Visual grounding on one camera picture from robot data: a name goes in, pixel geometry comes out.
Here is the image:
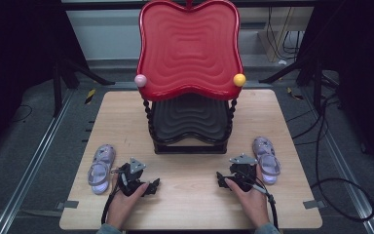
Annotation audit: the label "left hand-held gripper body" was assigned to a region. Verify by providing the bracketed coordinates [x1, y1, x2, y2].
[111, 157, 151, 198]

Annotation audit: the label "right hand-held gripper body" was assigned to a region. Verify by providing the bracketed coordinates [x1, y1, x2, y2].
[228, 153, 260, 193]

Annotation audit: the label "lavender child sandal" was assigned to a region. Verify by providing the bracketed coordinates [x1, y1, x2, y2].
[251, 136, 281, 186]
[87, 143, 117, 196]

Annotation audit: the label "red and black shelf rack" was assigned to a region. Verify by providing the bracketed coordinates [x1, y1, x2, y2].
[133, 0, 247, 155]

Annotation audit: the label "person's left hand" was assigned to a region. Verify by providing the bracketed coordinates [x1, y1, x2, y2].
[105, 172, 151, 230]

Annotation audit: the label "person's right hand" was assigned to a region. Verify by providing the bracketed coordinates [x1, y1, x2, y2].
[223, 164, 271, 229]

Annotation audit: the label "grey tape piece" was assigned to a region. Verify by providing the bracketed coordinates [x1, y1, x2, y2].
[56, 200, 80, 211]
[302, 199, 326, 210]

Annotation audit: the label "yellow black floor tape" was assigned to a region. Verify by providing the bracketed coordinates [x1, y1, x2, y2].
[286, 87, 305, 101]
[84, 88, 97, 105]

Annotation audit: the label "black metal stand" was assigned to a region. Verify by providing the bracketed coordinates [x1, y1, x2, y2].
[50, 19, 116, 119]
[258, 35, 342, 115]

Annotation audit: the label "beige cabinet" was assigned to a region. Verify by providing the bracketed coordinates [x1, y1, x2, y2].
[240, 6, 316, 63]

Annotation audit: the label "left hand-held gripper cable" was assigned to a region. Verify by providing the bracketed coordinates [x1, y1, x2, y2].
[100, 185, 122, 226]

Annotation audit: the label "hand-held gripper cable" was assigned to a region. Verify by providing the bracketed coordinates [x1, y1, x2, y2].
[100, 185, 122, 226]
[240, 171, 280, 230]

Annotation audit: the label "right hand-held gripper cable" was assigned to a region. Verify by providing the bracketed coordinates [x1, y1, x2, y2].
[240, 171, 280, 230]

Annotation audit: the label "black floor cable loop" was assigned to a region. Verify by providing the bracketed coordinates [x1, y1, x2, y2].
[285, 74, 374, 224]

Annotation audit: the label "metal floor rail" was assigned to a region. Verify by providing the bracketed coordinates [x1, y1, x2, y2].
[300, 87, 374, 234]
[0, 88, 76, 234]

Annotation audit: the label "thin black floor cable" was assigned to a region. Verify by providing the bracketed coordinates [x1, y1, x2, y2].
[10, 103, 34, 125]

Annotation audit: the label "black hanging cables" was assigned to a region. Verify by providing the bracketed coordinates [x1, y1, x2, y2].
[266, 6, 306, 62]

